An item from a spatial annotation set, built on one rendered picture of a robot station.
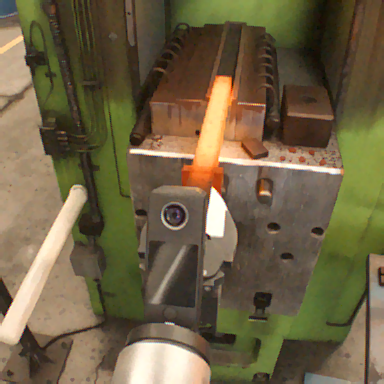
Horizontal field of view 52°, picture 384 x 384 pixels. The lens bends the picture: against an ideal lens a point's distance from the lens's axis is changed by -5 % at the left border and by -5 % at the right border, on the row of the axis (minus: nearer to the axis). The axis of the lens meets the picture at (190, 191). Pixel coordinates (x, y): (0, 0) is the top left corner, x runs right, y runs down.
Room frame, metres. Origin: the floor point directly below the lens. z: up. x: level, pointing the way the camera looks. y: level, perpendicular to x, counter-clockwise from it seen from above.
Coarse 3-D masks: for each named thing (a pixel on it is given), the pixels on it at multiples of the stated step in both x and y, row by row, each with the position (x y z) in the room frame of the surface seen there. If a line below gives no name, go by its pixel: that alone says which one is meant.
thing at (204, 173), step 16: (224, 80) 0.66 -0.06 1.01; (224, 96) 0.59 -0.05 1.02; (208, 112) 0.53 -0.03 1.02; (224, 112) 0.53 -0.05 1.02; (208, 128) 0.48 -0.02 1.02; (208, 144) 0.44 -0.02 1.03; (208, 160) 0.40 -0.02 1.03; (192, 176) 0.36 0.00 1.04; (208, 176) 0.36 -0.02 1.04; (208, 192) 0.33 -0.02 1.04
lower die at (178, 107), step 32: (192, 32) 1.01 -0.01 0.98; (224, 32) 0.95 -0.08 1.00; (256, 32) 0.98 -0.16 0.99; (192, 64) 0.78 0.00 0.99; (256, 64) 0.78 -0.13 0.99; (160, 96) 0.66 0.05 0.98; (192, 96) 0.64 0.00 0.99; (256, 96) 0.64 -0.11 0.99; (160, 128) 0.64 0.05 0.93; (192, 128) 0.63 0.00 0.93; (224, 128) 0.62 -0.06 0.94; (256, 128) 0.61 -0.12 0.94
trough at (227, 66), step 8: (232, 24) 1.02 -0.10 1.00; (240, 24) 1.01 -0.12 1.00; (232, 32) 0.99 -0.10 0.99; (240, 32) 0.99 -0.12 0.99; (224, 40) 0.90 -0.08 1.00; (232, 40) 0.93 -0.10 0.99; (224, 48) 0.87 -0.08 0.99; (232, 48) 0.88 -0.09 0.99; (224, 56) 0.83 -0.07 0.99; (232, 56) 0.84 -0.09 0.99; (224, 64) 0.79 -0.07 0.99; (232, 64) 0.79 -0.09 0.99; (224, 72) 0.75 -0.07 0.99; (232, 72) 0.75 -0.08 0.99; (232, 80) 0.72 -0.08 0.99; (232, 88) 0.66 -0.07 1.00
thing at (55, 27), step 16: (48, 0) 0.79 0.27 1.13; (48, 16) 0.79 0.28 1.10; (64, 48) 0.80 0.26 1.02; (64, 64) 0.79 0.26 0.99; (64, 80) 0.79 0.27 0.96; (80, 128) 0.79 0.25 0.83; (80, 144) 0.79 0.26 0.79; (96, 208) 0.79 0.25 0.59; (80, 224) 0.77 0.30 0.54; (96, 224) 0.77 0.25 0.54
